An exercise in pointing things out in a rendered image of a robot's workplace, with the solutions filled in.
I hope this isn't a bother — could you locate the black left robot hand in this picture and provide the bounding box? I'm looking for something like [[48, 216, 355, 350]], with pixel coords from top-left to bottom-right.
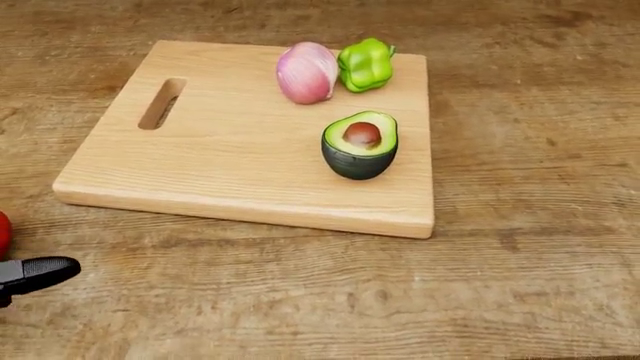
[[0, 255, 82, 309]]

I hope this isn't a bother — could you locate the red tomato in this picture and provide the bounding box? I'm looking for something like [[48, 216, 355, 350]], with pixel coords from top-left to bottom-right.
[[0, 210, 14, 260]]

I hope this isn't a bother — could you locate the halved red onion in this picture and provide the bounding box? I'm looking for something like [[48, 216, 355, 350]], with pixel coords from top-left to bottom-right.
[[275, 41, 341, 106]]

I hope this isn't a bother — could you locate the green bell pepper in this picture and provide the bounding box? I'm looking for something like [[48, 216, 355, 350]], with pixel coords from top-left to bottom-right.
[[336, 36, 397, 94]]

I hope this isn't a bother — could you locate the halved avocado with pit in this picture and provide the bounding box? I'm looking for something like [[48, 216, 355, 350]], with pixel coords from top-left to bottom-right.
[[320, 110, 400, 182]]

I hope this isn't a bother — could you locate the light wooden cutting board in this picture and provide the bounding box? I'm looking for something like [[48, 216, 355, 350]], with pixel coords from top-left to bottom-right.
[[51, 39, 436, 240]]

